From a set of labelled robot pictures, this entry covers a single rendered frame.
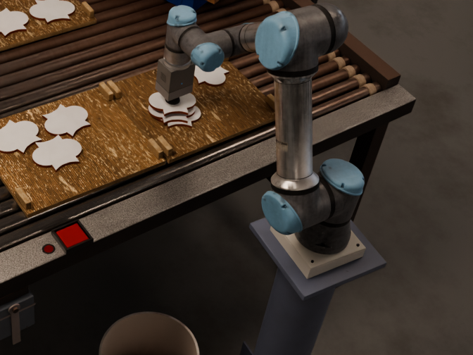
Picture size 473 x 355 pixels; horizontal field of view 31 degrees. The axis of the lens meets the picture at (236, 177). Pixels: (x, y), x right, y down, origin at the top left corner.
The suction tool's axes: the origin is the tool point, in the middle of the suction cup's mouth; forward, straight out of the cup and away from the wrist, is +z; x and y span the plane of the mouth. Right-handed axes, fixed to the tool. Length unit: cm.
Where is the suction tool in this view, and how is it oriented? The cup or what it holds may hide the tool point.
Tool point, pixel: (172, 103)
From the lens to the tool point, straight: 248.2
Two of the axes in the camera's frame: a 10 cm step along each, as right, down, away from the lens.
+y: -7.8, 3.6, -5.1
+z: -1.4, 7.0, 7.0
